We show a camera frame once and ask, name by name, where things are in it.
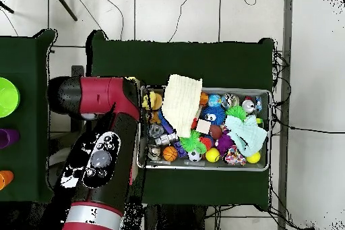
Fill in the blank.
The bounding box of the cream waffle cloth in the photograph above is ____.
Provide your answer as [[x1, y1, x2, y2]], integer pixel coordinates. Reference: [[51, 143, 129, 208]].
[[161, 74, 203, 138]]

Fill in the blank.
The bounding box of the shallow mesh bin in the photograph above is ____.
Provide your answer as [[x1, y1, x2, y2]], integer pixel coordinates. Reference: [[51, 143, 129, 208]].
[[136, 85, 272, 172]]

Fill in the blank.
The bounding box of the yellow plush duck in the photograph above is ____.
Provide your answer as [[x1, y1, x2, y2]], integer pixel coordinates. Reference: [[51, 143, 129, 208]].
[[142, 90, 163, 111]]

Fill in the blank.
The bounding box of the orange basketball toy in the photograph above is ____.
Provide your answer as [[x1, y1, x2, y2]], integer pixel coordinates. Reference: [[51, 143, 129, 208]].
[[162, 145, 179, 163]]

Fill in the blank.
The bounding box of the globe print ball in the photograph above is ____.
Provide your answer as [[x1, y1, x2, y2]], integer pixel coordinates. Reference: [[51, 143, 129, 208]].
[[206, 94, 222, 108]]

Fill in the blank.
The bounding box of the blue spiky ball with eyes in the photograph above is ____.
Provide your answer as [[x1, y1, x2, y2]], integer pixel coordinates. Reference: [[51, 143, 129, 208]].
[[200, 105, 226, 126]]

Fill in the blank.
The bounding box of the small soccer ball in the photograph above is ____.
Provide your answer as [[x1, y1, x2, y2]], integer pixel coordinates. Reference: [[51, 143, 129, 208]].
[[187, 150, 203, 163]]

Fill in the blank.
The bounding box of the yellow ball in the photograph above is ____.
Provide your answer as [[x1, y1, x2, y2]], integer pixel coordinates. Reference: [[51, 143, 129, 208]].
[[205, 147, 221, 164]]

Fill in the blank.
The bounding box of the green spiky ball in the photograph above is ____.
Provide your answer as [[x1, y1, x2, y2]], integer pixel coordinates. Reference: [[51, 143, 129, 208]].
[[225, 105, 248, 121]]

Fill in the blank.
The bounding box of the colourful patterned cloth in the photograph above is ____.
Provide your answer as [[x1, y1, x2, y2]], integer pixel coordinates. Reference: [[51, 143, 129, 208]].
[[223, 144, 247, 167]]

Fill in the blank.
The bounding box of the mint waffle cloth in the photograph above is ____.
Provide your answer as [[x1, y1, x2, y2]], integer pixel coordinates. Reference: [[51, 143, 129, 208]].
[[224, 114, 268, 158]]

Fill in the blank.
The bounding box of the black upright panel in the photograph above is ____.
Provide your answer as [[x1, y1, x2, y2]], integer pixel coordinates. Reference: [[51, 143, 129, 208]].
[[70, 65, 85, 144]]

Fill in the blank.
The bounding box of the grey rounded stand base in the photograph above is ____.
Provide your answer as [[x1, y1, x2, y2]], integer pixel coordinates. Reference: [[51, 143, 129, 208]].
[[46, 161, 67, 190]]

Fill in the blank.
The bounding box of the black tripod leg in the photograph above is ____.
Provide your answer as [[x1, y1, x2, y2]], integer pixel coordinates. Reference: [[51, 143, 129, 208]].
[[0, 1, 15, 14], [49, 0, 78, 22]]

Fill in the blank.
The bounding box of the dark green side table cloth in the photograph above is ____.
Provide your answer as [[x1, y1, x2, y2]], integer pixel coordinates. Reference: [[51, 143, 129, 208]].
[[0, 29, 63, 204]]

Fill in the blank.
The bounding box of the lime green bowl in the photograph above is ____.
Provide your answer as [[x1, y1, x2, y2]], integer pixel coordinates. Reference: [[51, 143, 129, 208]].
[[0, 77, 21, 119]]

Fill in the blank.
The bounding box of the purple cup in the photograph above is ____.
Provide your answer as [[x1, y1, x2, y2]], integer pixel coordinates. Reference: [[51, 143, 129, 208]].
[[0, 128, 21, 149]]

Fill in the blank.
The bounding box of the orange cup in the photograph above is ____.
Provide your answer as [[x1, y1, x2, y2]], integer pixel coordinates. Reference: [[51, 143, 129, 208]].
[[0, 170, 15, 191]]

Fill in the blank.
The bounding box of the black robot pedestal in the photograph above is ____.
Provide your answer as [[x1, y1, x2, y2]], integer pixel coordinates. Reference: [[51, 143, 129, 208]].
[[145, 204, 207, 230]]

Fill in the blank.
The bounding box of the thin black floor cable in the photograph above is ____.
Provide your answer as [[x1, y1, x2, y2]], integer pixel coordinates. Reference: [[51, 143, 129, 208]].
[[272, 121, 345, 135]]

